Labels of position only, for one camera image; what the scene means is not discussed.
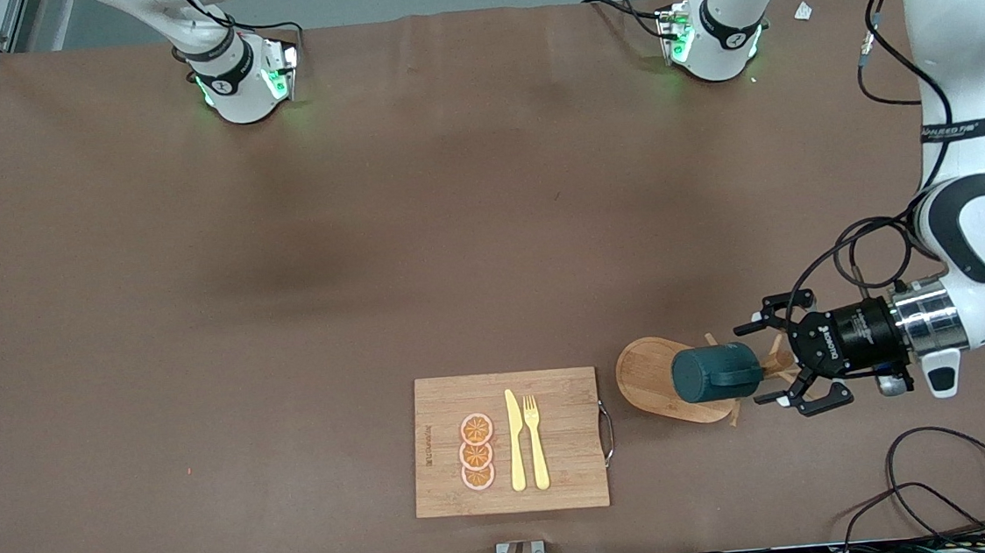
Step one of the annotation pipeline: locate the dark green cup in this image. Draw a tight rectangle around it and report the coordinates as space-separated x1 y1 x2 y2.
670 340 767 407

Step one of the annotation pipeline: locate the wooden cup rack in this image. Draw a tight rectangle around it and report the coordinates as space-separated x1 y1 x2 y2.
613 323 808 434

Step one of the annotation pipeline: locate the wooden cutting board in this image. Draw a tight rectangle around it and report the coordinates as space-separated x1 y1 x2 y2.
405 364 620 522

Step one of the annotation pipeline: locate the yellow plastic fork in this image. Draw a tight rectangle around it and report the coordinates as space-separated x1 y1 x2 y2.
522 393 552 492

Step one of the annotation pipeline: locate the yellow plastic knife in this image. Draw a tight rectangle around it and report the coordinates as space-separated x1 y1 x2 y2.
504 387 528 493

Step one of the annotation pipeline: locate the brown table cover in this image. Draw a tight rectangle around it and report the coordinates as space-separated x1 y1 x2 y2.
0 0 985 553

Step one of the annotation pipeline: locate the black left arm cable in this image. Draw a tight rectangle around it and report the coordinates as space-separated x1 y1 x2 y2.
765 0 971 324

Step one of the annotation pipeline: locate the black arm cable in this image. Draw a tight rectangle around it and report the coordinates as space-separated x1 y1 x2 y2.
765 0 971 324
170 0 304 53

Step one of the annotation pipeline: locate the black base power cable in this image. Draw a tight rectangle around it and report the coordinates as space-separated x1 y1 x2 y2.
583 0 670 43

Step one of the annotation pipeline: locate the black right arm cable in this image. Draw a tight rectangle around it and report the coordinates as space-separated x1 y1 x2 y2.
170 0 304 53

